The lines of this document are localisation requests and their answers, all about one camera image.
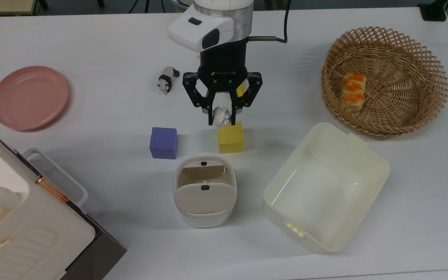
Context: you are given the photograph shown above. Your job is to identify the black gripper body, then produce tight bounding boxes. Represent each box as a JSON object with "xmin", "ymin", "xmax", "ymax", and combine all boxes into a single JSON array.
[{"xmin": 198, "ymin": 39, "xmax": 250, "ymax": 92}]

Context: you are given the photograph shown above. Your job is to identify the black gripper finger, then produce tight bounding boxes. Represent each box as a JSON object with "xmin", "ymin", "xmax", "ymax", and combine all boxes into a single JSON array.
[
  {"xmin": 230, "ymin": 71, "xmax": 263, "ymax": 127},
  {"xmin": 182, "ymin": 71, "xmax": 215, "ymax": 126}
]

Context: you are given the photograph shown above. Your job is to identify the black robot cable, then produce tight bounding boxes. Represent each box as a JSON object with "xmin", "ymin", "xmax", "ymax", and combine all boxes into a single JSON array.
[{"xmin": 247, "ymin": 0, "xmax": 290, "ymax": 44}]

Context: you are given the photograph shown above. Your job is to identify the small panda figurine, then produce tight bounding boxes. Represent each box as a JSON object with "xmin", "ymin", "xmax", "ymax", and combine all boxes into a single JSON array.
[{"xmin": 157, "ymin": 66, "xmax": 180, "ymax": 95}]

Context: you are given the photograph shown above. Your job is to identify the cream plastic tub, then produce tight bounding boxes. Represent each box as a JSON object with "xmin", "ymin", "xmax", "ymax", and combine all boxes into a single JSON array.
[{"xmin": 263, "ymin": 122, "xmax": 390, "ymax": 254}]

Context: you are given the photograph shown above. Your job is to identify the black clamp base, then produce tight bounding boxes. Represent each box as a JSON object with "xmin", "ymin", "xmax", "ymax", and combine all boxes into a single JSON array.
[{"xmin": 418, "ymin": 0, "xmax": 448, "ymax": 22}]

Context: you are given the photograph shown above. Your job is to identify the yellow foam cube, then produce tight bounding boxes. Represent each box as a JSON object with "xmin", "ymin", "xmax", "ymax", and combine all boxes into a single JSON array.
[{"xmin": 218, "ymin": 122, "xmax": 245, "ymax": 154}]

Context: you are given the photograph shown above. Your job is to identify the orange-topped toy bread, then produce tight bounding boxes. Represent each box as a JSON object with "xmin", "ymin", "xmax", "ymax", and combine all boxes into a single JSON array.
[{"xmin": 341, "ymin": 72, "xmax": 367, "ymax": 111}]

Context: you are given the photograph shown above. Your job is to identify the purple foam cube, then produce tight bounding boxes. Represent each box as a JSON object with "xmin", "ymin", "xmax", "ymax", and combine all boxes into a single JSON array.
[{"xmin": 149, "ymin": 127, "xmax": 179, "ymax": 160}]

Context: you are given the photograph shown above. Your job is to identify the pink round plate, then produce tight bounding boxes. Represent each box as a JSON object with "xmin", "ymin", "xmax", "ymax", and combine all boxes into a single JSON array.
[{"xmin": 0, "ymin": 66, "xmax": 69, "ymax": 131}]

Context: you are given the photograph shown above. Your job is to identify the white appliance with handle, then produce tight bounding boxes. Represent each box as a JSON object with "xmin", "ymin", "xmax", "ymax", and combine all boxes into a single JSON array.
[{"xmin": 0, "ymin": 121, "xmax": 127, "ymax": 280}]

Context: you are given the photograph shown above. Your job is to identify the woven wicker basket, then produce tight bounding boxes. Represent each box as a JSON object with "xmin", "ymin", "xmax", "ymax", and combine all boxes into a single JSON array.
[{"xmin": 321, "ymin": 26, "xmax": 448, "ymax": 137}]

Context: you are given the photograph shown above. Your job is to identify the small white trash bin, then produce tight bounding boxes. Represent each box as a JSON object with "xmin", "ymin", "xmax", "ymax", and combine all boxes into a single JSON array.
[{"xmin": 173, "ymin": 156, "xmax": 238, "ymax": 228}]

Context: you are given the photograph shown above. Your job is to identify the wooden desk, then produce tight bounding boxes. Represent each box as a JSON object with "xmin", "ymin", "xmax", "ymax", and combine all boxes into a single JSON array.
[{"xmin": 0, "ymin": 0, "xmax": 38, "ymax": 16}]

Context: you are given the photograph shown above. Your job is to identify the white paper ball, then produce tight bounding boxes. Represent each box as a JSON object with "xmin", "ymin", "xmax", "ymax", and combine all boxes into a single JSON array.
[{"xmin": 213, "ymin": 107, "xmax": 231, "ymax": 128}]

